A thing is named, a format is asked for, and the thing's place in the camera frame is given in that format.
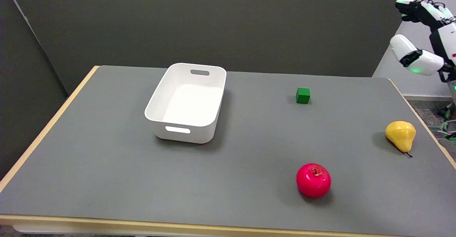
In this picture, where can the green cube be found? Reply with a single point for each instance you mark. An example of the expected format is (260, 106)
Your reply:
(302, 96)

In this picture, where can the red apple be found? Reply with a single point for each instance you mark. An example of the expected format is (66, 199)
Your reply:
(313, 180)

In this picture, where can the green and white floor object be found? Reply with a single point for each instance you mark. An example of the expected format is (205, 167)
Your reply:
(449, 127)

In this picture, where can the white plastic storage bin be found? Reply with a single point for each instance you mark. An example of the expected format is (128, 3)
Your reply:
(186, 103)

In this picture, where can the grey table mat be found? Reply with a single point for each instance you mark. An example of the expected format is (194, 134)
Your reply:
(228, 151)

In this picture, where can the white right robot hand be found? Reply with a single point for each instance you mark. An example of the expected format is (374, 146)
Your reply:
(427, 60)

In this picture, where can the yellow pear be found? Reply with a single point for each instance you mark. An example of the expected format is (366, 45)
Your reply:
(401, 135)

